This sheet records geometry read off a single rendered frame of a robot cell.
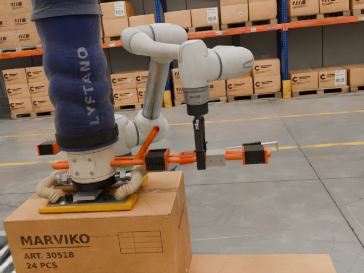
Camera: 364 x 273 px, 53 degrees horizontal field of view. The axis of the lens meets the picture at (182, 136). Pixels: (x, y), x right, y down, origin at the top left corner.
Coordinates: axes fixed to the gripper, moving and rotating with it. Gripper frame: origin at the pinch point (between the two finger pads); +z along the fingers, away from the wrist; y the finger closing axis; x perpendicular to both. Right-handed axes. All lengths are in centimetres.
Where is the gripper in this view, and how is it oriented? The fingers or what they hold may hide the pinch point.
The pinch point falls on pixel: (201, 157)
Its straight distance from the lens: 131.9
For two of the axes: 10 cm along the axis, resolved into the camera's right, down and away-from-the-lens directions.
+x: 9.9, -0.6, -1.6
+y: -1.4, 2.7, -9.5
